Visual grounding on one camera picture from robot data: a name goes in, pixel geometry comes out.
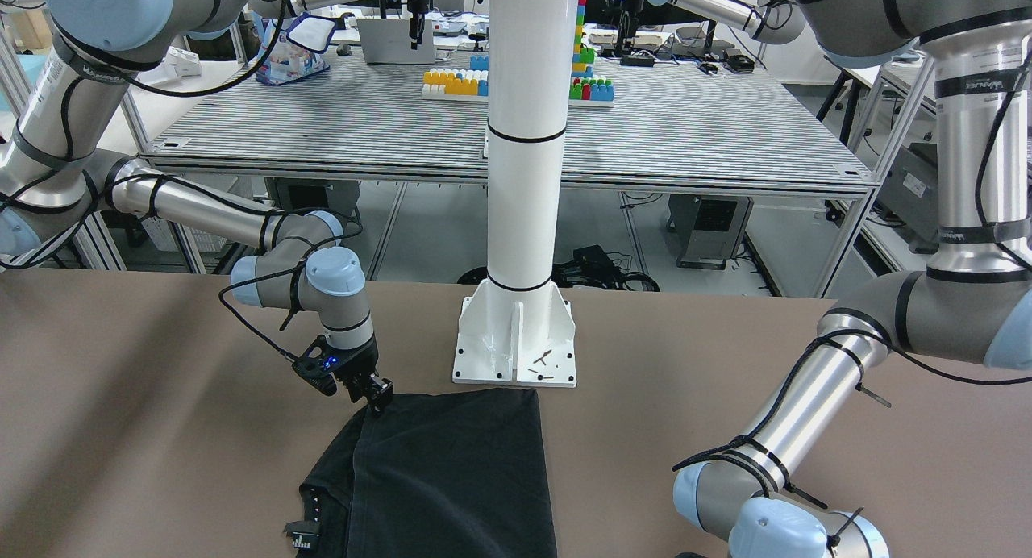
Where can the colourful toy block set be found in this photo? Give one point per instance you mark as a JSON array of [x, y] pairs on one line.
[[535, 52]]

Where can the black graphic t-shirt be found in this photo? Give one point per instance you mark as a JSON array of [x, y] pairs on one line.
[[452, 475]]

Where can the striped metal work table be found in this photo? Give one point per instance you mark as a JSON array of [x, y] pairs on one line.
[[670, 129]]

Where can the white pedestal column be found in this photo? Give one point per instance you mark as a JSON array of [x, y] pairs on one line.
[[517, 329]]

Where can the silver apple laptop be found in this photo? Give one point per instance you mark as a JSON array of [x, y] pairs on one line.
[[388, 42]]

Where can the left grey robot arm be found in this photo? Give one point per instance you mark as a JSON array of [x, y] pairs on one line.
[[970, 304]]

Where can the blue white plastic bag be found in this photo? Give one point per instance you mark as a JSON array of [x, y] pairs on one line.
[[299, 45]]

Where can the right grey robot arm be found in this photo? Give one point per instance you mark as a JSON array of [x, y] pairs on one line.
[[55, 176]]

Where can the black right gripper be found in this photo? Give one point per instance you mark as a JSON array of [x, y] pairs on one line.
[[359, 364]]

